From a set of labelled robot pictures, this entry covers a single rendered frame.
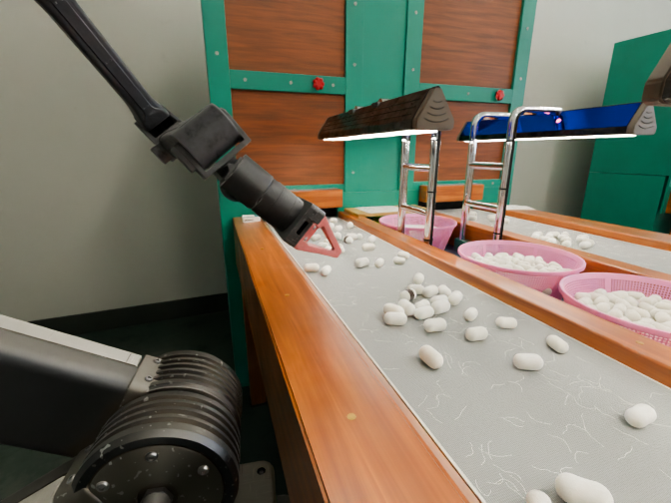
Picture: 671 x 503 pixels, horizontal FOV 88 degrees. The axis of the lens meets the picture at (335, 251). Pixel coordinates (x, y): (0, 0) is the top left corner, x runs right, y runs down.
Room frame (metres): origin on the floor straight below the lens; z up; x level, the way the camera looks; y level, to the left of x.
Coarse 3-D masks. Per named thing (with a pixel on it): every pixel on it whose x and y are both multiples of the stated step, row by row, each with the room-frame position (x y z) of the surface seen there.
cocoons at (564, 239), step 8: (472, 216) 1.35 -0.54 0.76; (488, 216) 1.37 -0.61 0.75; (536, 232) 1.06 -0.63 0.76; (552, 232) 1.06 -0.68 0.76; (544, 240) 1.00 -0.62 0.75; (552, 240) 0.97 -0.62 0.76; (560, 240) 1.00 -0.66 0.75; (568, 240) 0.99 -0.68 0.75; (576, 240) 1.00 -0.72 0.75; (584, 240) 0.98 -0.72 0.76; (592, 240) 0.96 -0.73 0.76; (584, 248) 0.93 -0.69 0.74
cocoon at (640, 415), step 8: (632, 408) 0.29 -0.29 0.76; (640, 408) 0.29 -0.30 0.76; (648, 408) 0.29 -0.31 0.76; (624, 416) 0.29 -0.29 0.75; (632, 416) 0.28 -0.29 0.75; (640, 416) 0.28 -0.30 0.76; (648, 416) 0.28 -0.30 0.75; (656, 416) 0.28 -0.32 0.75; (632, 424) 0.28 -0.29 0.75; (640, 424) 0.28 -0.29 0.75
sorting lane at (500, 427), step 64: (320, 256) 0.86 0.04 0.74; (384, 256) 0.86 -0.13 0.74; (448, 320) 0.51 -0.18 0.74; (448, 384) 0.35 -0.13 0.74; (512, 384) 0.35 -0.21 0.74; (576, 384) 0.35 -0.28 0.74; (640, 384) 0.35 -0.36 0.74; (448, 448) 0.26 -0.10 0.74; (512, 448) 0.26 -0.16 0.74; (576, 448) 0.26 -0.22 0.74; (640, 448) 0.26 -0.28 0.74
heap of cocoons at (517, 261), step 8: (472, 256) 0.87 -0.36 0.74; (480, 256) 0.84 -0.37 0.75; (488, 256) 0.85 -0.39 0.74; (496, 256) 0.85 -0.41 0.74; (504, 256) 0.85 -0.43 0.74; (512, 256) 0.89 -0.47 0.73; (520, 256) 0.85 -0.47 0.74; (528, 256) 0.85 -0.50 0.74; (536, 256) 0.85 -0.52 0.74; (496, 264) 0.78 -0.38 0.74; (504, 264) 0.78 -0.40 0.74; (512, 264) 0.79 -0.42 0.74; (520, 264) 0.78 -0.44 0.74; (528, 264) 0.78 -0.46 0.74; (536, 264) 0.82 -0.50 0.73; (544, 264) 0.81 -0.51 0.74; (552, 264) 0.80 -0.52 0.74; (496, 272) 0.72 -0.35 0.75
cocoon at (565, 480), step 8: (560, 480) 0.21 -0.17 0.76; (568, 480) 0.21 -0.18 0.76; (576, 480) 0.21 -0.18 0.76; (584, 480) 0.21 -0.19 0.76; (560, 488) 0.21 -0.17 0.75; (568, 488) 0.20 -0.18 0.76; (576, 488) 0.20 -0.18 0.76; (584, 488) 0.20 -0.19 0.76; (592, 488) 0.20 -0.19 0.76; (600, 488) 0.20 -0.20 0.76; (560, 496) 0.21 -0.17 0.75; (568, 496) 0.20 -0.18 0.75; (576, 496) 0.20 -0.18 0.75; (584, 496) 0.20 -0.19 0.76; (592, 496) 0.20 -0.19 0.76; (600, 496) 0.20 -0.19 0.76; (608, 496) 0.20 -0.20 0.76
